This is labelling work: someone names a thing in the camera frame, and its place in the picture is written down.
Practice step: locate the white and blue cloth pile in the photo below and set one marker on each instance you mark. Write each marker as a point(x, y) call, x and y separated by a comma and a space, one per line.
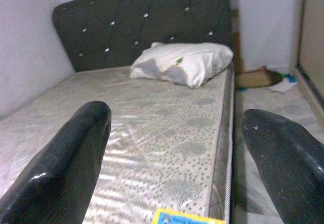
point(283, 86)

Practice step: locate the dark grey tufted headboard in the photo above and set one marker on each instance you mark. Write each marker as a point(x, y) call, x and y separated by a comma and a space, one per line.
point(126, 14)

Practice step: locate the white patterned mattress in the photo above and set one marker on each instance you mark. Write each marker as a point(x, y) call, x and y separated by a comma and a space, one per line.
point(152, 123)

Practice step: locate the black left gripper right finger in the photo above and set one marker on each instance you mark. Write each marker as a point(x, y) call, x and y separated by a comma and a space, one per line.
point(291, 173)

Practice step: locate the white pillow green tree print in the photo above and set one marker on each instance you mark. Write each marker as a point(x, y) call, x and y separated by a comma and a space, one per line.
point(192, 59)

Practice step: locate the yellow-bordered blue children's book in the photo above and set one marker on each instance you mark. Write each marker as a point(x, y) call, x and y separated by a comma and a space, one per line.
point(187, 219)

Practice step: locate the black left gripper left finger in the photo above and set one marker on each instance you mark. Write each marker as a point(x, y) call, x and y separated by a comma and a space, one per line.
point(55, 173)

